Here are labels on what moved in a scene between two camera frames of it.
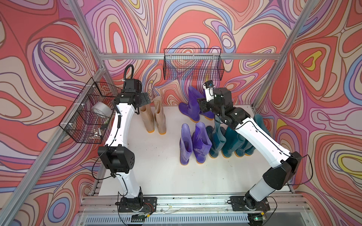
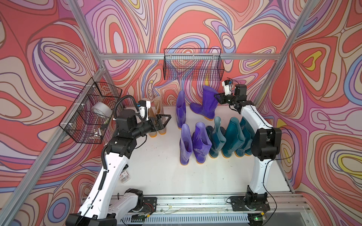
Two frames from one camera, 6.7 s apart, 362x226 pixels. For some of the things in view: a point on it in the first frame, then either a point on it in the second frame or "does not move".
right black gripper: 202,102 -> 221,99
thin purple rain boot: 192,109 -> 180,109
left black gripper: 144,99 -> 157,122
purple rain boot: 185,145 does not move
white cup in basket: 102,108 does not move
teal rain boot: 233,141 does not move
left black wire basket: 86,119 does not move
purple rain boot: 201,142 does not move
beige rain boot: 160,117 does not move
